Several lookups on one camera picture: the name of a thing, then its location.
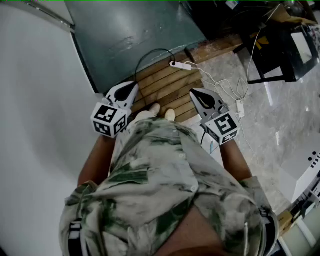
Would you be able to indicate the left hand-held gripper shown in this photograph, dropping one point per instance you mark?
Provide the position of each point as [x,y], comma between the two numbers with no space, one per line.
[110,120]

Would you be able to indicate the person's right forearm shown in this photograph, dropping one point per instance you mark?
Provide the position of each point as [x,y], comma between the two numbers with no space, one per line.
[235,160]

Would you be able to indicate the dark green platform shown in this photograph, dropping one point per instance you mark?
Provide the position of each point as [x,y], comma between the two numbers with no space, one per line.
[125,30]

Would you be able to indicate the black metal stand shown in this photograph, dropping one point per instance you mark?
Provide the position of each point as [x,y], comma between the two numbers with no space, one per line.
[277,57]

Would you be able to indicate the wooden slat decking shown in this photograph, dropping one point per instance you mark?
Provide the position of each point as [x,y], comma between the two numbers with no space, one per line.
[170,82]

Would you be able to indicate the person's bare chest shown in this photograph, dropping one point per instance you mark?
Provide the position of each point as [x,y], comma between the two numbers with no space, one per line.
[192,232]

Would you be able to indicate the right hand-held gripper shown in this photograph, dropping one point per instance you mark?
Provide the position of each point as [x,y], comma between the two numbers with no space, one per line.
[222,127]

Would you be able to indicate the white panel with black slots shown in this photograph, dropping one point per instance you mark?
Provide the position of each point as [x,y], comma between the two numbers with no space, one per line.
[300,170]

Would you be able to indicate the person's left forearm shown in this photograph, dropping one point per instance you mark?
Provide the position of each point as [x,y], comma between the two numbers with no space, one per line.
[97,160]

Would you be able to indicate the green and white patterned shirt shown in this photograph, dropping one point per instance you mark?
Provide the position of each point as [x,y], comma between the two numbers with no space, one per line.
[155,175]

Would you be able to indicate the person's right pale shoe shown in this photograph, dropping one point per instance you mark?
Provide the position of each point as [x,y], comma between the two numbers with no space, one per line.
[170,115]

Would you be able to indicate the white power strip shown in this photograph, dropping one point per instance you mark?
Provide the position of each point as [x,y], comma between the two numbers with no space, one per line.
[181,66]

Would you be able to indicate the white power adapter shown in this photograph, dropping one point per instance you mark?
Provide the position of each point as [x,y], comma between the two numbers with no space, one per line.
[240,107]

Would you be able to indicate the person's left pale shoe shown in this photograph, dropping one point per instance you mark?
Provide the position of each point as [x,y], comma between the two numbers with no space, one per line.
[154,109]

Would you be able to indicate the person's pale shoe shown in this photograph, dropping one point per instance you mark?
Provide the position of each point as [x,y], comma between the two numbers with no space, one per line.
[154,109]
[170,115]

